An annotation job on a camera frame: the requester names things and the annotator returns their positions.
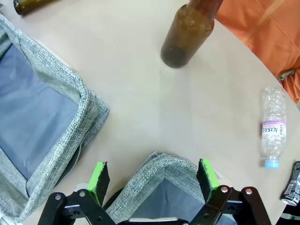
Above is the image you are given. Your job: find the black green-backed right gripper right finger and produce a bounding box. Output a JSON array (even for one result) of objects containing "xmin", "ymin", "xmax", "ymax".
[{"xmin": 187, "ymin": 158, "xmax": 274, "ymax": 225}]

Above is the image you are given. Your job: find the black green-backed right gripper left finger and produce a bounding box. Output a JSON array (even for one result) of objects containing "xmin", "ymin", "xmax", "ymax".
[{"xmin": 43, "ymin": 161, "xmax": 118, "ymax": 225}]

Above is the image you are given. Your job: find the clear bottle with pink label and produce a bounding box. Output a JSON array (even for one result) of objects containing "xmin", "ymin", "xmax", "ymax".
[{"xmin": 259, "ymin": 86, "xmax": 288, "ymax": 169}]

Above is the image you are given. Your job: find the brown glass bottle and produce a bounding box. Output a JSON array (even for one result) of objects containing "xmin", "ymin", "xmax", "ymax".
[
  {"xmin": 13, "ymin": 0, "xmax": 58, "ymax": 16},
  {"xmin": 160, "ymin": 3, "xmax": 216, "ymax": 69}
]

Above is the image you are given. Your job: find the grey woven fabric basket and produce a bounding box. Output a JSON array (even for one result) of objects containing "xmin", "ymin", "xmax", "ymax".
[
  {"xmin": 103, "ymin": 151, "xmax": 237, "ymax": 225},
  {"xmin": 0, "ymin": 14, "xmax": 110, "ymax": 223}
]

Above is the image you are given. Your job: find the dark blue drink can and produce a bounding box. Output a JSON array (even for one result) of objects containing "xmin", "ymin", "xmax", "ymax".
[{"xmin": 280, "ymin": 161, "xmax": 300, "ymax": 207}]

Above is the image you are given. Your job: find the person's right hand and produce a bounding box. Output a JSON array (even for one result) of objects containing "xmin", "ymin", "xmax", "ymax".
[{"xmin": 188, "ymin": 0, "xmax": 223, "ymax": 12}]

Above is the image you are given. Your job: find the person in orange hoodie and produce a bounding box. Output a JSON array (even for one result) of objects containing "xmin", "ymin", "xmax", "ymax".
[{"xmin": 215, "ymin": 0, "xmax": 300, "ymax": 105}]

